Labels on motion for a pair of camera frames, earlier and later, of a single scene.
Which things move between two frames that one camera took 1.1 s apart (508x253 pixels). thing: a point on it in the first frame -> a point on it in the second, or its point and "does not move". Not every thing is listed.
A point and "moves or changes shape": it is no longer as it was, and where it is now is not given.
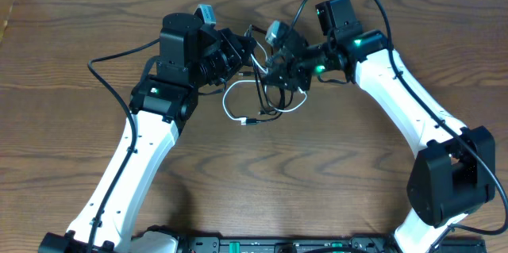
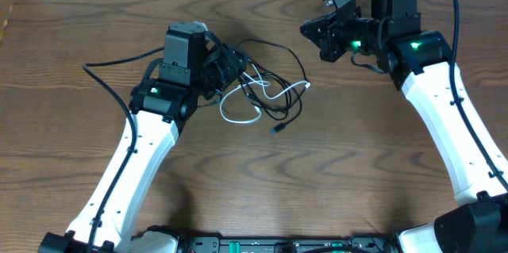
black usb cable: x=254 y=121 moves or changes shape
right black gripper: x=291 y=70 -> x=327 y=42
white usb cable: x=244 y=120 moves or changes shape
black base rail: x=317 y=244 does not move
